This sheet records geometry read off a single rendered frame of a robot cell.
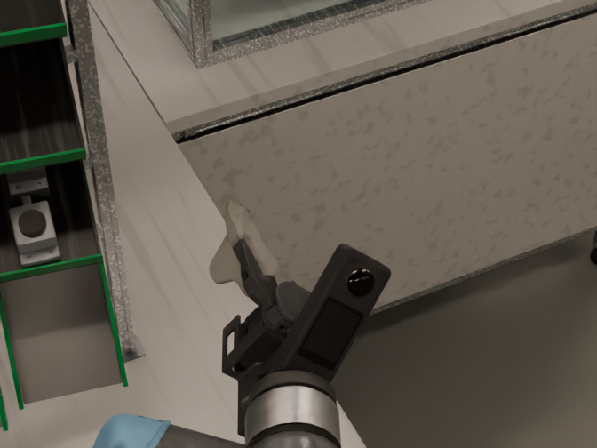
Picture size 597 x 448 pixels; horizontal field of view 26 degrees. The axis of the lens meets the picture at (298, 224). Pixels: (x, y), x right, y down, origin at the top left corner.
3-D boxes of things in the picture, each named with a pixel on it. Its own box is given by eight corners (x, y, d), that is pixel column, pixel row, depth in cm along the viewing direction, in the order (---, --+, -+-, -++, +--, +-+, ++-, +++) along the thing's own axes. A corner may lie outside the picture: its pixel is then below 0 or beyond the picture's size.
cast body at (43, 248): (61, 264, 147) (58, 244, 140) (23, 274, 146) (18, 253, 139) (45, 197, 149) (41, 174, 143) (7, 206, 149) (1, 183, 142)
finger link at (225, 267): (176, 235, 115) (225, 319, 111) (215, 193, 112) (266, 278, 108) (200, 234, 117) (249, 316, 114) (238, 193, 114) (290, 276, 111)
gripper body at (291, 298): (219, 322, 114) (217, 427, 104) (278, 263, 109) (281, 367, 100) (289, 356, 117) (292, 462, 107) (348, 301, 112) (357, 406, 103)
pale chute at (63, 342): (126, 381, 161) (128, 386, 157) (19, 405, 158) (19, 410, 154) (82, 160, 160) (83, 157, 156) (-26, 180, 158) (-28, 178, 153)
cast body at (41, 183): (50, 197, 150) (46, 173, 143) (11, 204, 149) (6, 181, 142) (36, 132, 152) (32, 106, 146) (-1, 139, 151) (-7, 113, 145)
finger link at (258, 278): (219, 248, 110) (269, 333, 106) (230, 237, 109) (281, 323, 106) (256, 246, 113) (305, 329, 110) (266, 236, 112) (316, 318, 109)
